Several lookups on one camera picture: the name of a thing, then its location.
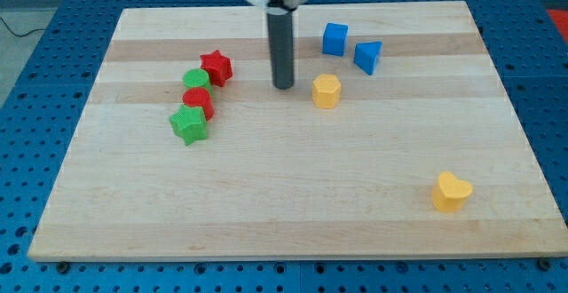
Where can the green cylinder block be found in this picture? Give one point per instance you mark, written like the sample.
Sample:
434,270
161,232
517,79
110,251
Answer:
196,77

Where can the red cylinder block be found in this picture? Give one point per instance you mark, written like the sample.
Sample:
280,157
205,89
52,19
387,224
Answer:
199,97

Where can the red star block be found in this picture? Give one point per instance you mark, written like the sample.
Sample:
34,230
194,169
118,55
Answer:
218,66

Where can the green star block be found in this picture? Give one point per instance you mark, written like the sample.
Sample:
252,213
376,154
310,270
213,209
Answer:
189,124

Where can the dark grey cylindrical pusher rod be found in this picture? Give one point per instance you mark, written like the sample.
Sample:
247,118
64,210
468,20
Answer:
281,49

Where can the light wooden board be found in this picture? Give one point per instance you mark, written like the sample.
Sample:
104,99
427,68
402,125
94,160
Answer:
278,178

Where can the blue cube block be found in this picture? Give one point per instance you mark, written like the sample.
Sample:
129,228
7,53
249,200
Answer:
334,39

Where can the yellow hexagon block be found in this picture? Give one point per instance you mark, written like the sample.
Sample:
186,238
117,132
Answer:
326,91

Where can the yellow heart block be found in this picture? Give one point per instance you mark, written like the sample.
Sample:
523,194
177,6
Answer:
450,193

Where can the blue triangle block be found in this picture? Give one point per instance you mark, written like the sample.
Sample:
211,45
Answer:
366,56

